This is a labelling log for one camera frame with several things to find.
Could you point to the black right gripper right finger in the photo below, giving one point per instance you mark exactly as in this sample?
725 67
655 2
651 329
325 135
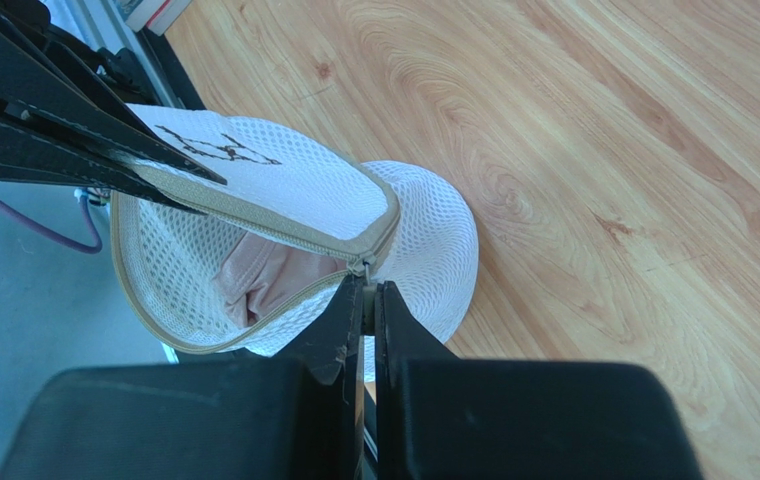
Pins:
443 417

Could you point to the white mesh laundry bag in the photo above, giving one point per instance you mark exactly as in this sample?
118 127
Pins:
387 220

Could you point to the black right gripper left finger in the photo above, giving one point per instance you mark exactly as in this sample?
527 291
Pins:
295 415

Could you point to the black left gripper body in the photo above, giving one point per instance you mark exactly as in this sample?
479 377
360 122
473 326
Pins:
140 67

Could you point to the pink satin bra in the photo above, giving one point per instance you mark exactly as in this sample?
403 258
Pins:
258 275

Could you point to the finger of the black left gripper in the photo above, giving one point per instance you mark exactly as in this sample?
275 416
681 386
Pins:
27 156
49 89

